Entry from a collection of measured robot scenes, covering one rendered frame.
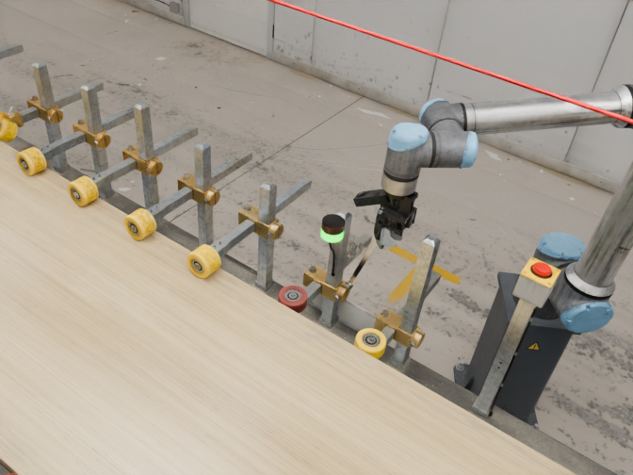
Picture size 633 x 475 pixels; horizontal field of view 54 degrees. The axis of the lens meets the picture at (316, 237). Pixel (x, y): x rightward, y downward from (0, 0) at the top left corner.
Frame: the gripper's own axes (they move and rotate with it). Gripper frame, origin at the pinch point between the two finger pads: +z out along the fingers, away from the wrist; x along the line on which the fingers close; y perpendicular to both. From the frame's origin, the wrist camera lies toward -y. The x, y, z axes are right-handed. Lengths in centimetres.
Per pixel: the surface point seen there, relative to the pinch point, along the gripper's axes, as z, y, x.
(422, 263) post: -8.8, 16.4, -9.6
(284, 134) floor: 100, -155, 168
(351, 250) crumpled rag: 14.2, -12.1, 7.5
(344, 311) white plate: 26.0, -5.0, -5.6
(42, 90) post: -4, -132, -9
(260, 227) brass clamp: 5.7, -34.0, -10.3
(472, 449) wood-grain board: 12, 46, -35
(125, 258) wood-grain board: 11, -58, -41
